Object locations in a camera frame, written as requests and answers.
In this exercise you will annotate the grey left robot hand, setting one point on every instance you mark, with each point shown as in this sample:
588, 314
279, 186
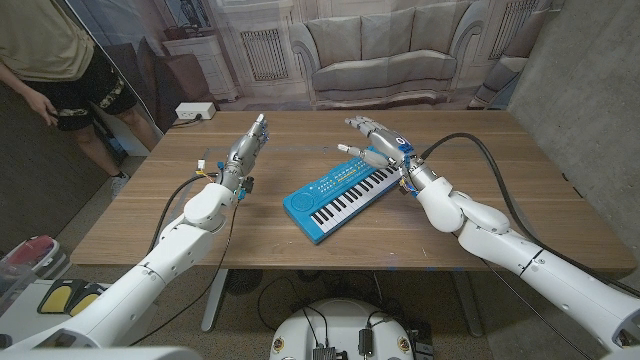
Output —
244, 152

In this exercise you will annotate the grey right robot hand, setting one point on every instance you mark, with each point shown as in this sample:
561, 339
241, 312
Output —
392, 145

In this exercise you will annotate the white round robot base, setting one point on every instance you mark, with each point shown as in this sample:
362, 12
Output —
340, 325

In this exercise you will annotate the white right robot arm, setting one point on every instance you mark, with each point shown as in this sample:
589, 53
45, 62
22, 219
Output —
540, 265

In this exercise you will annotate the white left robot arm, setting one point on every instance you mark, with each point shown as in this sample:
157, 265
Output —
150, 270

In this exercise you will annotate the blue toy piano keyboard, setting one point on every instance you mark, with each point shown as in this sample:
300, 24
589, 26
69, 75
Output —
340, 200

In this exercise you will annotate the white power strip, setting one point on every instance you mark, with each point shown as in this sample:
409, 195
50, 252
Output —
194, 110

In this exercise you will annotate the printed sofa room backdrop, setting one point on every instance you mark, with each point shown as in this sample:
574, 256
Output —
380, 50

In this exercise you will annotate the black round floor fan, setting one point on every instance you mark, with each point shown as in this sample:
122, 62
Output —
243, 281

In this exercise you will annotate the grey metal table leg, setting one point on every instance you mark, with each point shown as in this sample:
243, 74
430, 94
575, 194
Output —
214, 300
469, 305

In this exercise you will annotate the black adapter on base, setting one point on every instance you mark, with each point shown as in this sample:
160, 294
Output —
365, 342

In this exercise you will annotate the black floor power box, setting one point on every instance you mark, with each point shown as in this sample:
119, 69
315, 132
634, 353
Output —
422, 345

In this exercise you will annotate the yellow black foot pedal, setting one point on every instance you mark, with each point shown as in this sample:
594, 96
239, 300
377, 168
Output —
86, 300
56, 299

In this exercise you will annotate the grey metal hub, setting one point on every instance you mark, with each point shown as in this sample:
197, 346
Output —
324, 354

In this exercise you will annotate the person in olive shirt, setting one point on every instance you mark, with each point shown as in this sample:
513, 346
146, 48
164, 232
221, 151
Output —
45, 40

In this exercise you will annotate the red lidded plastic box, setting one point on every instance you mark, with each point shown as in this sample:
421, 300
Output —
30, 250

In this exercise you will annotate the clear plastic bin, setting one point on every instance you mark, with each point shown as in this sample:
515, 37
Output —
12, 285

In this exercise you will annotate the white low platform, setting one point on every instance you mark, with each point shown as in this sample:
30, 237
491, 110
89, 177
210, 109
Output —
25, 320

